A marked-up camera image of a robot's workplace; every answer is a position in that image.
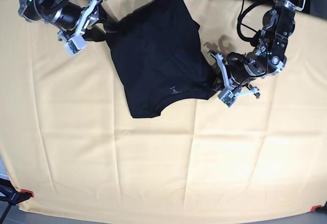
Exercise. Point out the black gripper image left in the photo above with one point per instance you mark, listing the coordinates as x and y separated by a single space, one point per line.
94 28

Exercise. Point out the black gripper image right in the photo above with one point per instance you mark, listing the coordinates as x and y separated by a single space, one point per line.
231 73

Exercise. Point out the dark navy T-shirt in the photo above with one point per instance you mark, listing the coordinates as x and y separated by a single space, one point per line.
156 51

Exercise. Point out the yellow table cloth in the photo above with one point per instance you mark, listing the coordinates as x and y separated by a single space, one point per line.
67 136

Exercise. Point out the red-black clamp right corner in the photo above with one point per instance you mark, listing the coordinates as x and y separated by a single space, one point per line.
320 208

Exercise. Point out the red-black clamp corner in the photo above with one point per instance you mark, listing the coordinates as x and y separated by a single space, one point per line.
14 197
320 208

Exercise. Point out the red-black clamp left corner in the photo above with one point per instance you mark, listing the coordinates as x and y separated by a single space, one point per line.
14 197

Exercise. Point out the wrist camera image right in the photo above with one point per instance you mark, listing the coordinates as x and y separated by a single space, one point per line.
227 97

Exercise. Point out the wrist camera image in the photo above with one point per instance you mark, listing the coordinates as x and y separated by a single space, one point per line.
227 97
75 44

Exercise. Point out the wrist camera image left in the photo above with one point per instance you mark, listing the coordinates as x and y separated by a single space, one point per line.
75 44

